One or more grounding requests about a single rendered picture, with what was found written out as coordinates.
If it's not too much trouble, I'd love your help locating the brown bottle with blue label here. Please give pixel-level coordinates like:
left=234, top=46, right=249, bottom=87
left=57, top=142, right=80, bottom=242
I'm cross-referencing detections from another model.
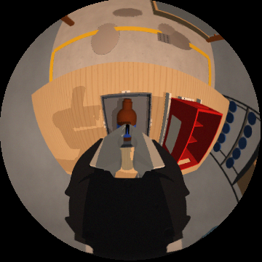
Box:
left=116, top=98, right=137, bottom=141

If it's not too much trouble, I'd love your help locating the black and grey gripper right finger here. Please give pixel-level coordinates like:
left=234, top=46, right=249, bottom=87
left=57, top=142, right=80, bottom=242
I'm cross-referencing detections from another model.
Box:
left=127, top=124, right=190, bottom=197

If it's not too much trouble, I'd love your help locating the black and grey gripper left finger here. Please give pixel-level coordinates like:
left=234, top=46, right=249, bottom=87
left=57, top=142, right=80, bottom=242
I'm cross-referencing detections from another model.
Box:
left=65, top=124, right=127, bottom=196

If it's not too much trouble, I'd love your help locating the red plastic crate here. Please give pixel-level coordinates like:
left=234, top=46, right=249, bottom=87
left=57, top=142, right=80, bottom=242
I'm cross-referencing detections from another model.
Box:
left=162, top=98, right=223, bottom=170

